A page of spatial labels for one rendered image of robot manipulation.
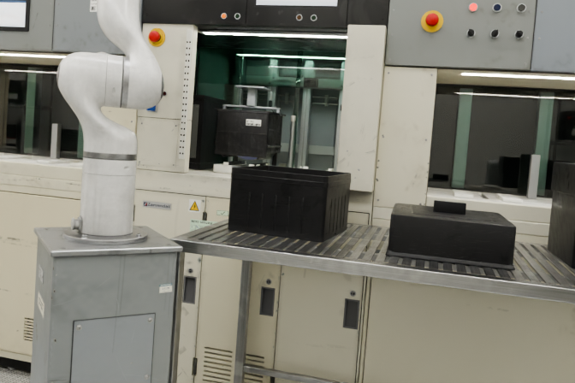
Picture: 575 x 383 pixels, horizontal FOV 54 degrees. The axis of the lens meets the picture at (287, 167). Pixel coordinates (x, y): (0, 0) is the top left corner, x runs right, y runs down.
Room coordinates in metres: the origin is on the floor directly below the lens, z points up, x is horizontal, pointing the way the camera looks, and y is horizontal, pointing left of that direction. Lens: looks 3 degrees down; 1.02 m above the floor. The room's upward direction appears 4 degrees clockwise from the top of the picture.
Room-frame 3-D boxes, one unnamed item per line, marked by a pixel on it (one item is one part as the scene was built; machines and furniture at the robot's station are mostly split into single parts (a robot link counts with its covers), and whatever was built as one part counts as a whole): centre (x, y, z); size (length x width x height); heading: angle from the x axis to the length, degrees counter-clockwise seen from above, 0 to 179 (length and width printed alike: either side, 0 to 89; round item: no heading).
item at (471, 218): (1.45, -0.43, 0.83); 0.29 x 0.29 x 0.13; 77
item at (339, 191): (1.62, -0.02, 0.85); 0.28 x 0.28 x 0.17; 71
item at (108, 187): (1.31, 0.41, 0.85); 0.19 x 0.19 x 0.18
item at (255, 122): (2.27, 0.16, 1.06); 0.24 x 0.20 x 0.32; 76
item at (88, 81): (1.30, 0.45, 1.07); 0.19 x 0.12 x 0.24; 109
